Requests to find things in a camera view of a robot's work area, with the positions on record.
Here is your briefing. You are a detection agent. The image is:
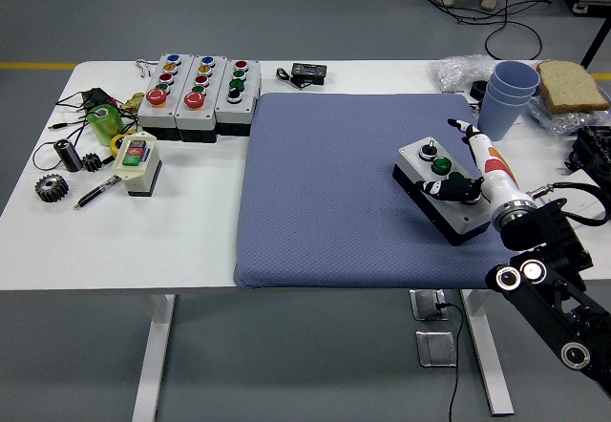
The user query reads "black adapter with wires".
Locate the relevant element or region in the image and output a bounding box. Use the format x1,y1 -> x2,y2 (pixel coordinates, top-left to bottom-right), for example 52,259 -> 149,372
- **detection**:
49,87 -> 120,132

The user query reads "grey five-button control box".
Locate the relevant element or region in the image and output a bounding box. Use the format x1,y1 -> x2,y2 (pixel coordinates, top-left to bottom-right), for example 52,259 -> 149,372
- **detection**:
137,53 -> 195,140
174,53 -> 229,144

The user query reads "black mesh device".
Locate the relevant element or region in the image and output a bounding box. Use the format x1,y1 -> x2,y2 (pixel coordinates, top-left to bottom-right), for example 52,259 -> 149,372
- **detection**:
565,125 -> 611,184

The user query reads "black cylindrical capacitor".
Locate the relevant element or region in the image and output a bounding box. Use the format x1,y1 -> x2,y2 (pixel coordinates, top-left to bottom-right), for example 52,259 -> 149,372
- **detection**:
53,137 -> 83,174

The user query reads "black digital meter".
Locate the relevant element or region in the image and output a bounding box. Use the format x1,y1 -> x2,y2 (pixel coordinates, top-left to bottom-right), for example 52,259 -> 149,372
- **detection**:
290,61 -> 329,85

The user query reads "black floor cable loop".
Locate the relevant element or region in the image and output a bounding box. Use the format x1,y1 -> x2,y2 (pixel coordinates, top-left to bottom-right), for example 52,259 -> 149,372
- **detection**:
484,0 -> 544,60

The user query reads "yellow tape roll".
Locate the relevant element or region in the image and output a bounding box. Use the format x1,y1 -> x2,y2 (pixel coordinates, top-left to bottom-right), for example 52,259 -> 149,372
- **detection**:
109,129 -> 139,158

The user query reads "blue-grey padded mat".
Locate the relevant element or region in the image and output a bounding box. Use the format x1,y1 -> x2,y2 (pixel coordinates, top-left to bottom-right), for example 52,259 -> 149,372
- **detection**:
232,91 -> 526,290

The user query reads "bread slice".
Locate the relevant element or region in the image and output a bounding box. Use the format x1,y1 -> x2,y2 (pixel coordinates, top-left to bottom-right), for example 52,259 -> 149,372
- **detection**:
535,59 -> 611,114

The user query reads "green translucent cylinder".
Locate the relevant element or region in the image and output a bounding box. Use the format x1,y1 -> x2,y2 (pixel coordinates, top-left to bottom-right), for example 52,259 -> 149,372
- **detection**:
85,103 -> 126,148

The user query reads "clear bag of small parts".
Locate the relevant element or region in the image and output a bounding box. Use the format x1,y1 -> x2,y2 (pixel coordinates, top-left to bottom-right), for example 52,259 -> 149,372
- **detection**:
429,53 -> 497,94

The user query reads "black slanted pole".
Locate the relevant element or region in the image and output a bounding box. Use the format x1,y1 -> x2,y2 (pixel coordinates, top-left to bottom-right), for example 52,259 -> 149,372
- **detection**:
579,9 -> 611,68

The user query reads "black pen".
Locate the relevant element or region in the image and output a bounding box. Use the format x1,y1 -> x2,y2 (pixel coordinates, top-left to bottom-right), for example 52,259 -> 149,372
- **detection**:
73,176 -> 122,211

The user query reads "cream switch box red green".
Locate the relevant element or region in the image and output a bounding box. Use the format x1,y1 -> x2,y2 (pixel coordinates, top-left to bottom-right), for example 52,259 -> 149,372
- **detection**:
113,131 -> 163,198

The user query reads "black meter cable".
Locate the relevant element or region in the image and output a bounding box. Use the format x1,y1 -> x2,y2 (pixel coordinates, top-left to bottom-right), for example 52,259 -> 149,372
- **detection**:
275,67 -> 306,92

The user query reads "large black gear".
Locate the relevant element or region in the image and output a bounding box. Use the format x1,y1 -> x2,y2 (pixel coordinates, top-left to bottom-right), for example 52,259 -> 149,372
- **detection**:
33,175 -> 71,204

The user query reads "black power cable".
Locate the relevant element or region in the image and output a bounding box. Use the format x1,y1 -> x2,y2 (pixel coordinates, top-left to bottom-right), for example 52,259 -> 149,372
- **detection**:
436,301 -> 465,422

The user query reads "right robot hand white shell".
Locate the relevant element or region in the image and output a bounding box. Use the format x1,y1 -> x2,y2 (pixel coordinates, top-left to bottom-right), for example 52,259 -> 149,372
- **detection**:
413,116 -> 534,216

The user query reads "grey box red button square-cornered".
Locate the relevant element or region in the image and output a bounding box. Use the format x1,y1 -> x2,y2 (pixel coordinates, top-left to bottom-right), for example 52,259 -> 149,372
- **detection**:
213,57 -> 263,137

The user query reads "brass fitting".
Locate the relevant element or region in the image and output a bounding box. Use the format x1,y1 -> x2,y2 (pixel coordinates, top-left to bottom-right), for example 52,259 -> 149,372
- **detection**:
118,92 -> 145,113

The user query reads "grey box red button round-cornered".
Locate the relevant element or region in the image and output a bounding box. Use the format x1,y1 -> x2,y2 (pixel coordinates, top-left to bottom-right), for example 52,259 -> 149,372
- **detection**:
391,137 -> 493,247

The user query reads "blue plastic cup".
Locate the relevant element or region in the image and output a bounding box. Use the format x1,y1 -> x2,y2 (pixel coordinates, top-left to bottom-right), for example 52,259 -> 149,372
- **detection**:
493,60 -> 540,94
486,77 -> 537,104
477,88 -> 532,142

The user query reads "white table leg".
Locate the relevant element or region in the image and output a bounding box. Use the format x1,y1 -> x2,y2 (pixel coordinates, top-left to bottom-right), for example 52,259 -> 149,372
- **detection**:
131,292 -> 177,422
460,288 -> 516,416

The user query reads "metal floor socket plate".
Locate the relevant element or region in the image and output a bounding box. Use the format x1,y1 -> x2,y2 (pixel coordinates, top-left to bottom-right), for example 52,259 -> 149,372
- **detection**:
409,288 -> 451,322
414,329 -> 457,369

